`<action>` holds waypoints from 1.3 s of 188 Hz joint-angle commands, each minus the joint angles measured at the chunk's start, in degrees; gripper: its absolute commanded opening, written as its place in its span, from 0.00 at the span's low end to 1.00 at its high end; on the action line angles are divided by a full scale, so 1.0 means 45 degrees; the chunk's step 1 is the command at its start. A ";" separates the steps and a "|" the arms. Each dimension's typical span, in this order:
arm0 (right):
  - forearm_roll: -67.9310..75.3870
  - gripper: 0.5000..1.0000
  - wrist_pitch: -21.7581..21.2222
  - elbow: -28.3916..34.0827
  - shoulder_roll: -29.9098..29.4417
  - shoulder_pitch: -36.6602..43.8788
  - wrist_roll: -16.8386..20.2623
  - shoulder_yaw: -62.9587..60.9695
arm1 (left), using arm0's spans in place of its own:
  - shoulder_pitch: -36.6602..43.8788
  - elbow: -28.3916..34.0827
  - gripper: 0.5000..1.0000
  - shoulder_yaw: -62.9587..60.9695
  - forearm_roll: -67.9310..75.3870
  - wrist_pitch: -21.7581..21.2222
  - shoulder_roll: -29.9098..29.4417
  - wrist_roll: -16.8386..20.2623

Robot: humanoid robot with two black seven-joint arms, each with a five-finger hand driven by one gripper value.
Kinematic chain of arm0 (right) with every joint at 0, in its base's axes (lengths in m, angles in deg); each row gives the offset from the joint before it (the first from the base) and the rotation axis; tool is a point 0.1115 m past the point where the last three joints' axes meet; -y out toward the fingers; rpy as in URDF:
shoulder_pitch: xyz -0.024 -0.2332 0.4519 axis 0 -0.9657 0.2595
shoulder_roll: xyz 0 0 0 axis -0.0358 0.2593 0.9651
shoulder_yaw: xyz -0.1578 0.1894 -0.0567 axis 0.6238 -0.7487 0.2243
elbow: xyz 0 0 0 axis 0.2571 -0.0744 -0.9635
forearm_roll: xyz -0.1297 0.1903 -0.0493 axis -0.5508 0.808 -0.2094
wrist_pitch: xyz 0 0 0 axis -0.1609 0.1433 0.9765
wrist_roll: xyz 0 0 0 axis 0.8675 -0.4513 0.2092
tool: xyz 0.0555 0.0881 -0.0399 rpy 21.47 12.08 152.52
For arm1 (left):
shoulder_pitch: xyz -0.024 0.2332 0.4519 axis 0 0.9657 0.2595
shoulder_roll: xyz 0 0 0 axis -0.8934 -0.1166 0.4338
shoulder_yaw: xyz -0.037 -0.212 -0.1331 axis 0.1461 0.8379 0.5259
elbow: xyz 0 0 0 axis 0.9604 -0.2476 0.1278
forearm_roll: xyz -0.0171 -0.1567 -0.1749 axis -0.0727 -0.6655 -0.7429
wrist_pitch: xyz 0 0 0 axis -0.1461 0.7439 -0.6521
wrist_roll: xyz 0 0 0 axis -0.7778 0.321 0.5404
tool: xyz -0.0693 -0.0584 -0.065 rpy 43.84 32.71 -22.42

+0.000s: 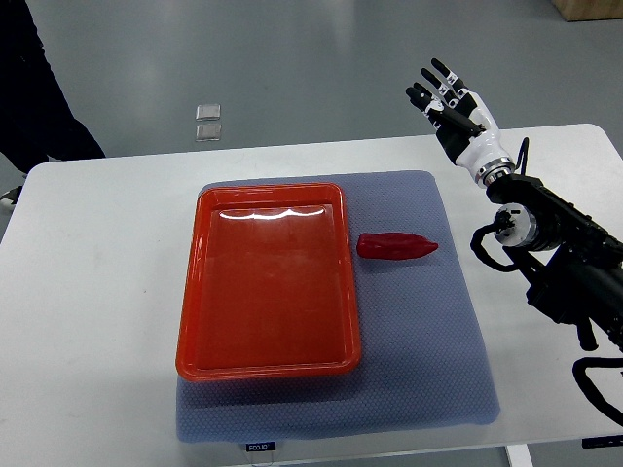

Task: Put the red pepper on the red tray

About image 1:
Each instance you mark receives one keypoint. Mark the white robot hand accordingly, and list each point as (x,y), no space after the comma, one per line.
(466,130)

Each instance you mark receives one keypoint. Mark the red pepper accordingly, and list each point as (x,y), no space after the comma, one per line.
(394,246)

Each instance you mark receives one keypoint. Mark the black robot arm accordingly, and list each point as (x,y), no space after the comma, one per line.
(572,264)

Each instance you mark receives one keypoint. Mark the red plastic tray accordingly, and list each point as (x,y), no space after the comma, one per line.
(270,289)

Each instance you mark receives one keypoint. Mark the wooden box corner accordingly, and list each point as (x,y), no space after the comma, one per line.
(579,10)

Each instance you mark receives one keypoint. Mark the upper metal floor plate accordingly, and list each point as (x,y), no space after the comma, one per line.
(208,112)

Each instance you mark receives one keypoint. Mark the metal floor plate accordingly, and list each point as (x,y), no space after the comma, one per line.
(208,112)
(208,132)

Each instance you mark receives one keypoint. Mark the lower metal floor plate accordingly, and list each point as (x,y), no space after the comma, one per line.
(208,132)

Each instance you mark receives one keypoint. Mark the blue-grey textured mat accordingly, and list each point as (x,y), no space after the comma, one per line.
(424,363)

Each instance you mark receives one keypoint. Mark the white table leg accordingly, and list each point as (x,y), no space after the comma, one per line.
(518,456)

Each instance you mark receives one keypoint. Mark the dark label right edge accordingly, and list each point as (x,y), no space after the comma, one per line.
(602,442)

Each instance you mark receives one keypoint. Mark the black table label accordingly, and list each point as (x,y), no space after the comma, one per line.
(260,447)

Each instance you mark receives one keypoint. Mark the person in dark clothes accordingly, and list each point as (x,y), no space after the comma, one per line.
(37,124)

